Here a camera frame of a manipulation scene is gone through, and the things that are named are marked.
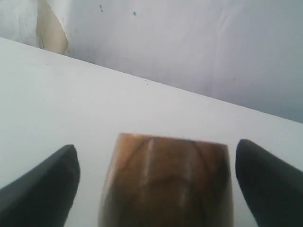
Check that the small brown wooden cup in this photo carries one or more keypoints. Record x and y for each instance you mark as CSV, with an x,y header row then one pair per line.
x,y
155,181

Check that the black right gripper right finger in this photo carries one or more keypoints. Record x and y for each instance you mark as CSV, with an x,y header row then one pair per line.
x,y
272,188

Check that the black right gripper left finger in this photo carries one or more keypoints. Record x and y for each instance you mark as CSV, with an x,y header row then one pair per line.
x,y
43,196

